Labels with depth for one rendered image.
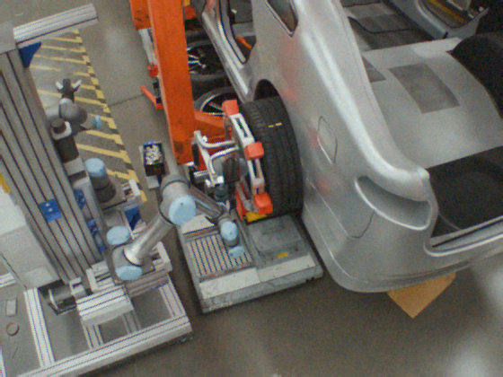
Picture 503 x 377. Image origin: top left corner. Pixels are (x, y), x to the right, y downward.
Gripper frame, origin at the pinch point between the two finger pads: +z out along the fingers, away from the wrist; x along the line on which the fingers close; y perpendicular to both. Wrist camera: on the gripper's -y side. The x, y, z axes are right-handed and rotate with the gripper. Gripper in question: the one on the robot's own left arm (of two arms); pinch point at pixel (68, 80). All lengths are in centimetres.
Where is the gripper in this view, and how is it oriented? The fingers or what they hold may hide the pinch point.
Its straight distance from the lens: 296.3
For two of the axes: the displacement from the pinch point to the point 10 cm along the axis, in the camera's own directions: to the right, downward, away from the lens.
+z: -2.0, -7.3, 6.5
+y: -1.1, 6.8, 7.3
